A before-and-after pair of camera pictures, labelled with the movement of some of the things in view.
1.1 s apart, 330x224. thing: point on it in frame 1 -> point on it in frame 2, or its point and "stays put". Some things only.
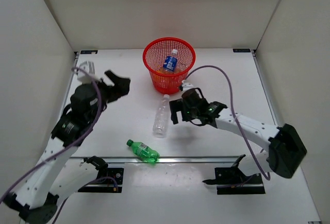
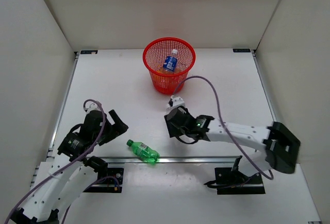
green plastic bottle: (144, 152) stays put
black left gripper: (120, 88) -> (116, 129)
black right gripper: (179, 105) -> (175, 130)
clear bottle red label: (180, 67) stays put
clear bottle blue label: (170, 61) stays put
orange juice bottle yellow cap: (162, 70) stays put
